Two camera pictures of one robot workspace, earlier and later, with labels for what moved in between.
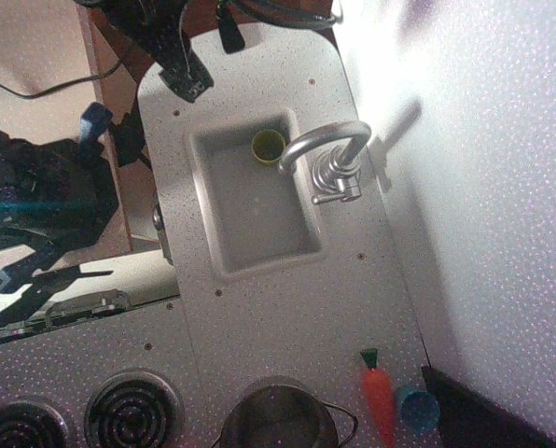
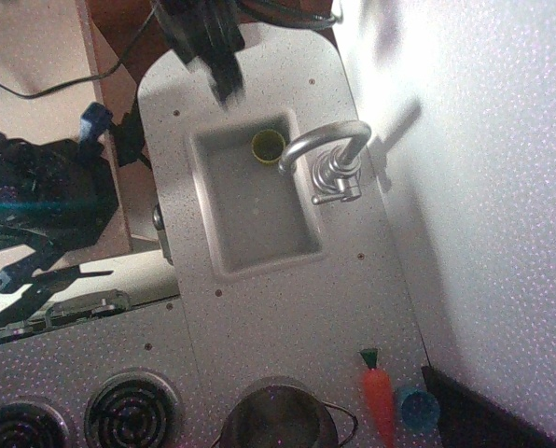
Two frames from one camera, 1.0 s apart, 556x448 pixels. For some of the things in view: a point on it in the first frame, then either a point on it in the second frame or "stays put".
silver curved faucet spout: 359,133 stays put
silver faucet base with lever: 335,178 stays put
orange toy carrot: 377,398 stays put
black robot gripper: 154,28 → 210,30
